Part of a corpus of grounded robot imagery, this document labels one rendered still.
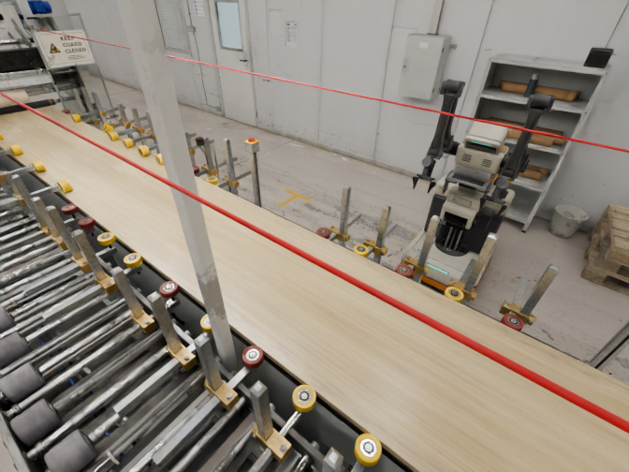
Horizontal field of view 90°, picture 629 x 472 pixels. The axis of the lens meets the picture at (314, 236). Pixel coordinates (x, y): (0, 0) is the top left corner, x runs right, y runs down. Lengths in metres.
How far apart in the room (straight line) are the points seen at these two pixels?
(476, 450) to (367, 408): 0.34
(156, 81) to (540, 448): 1.44
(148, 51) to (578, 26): 3.65
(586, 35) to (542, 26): 0.35
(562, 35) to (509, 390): 3.26
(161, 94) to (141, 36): 0.10
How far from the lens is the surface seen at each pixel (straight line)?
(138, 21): 0.77
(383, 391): 1.25
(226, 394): 1.29
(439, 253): 2.86
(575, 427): 1.46
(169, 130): 0.81
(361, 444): 1.17
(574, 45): 4.00
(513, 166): 2.07
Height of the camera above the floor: 2.00
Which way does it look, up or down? 38 degrees down
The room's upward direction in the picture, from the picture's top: 2 degrees clockwise
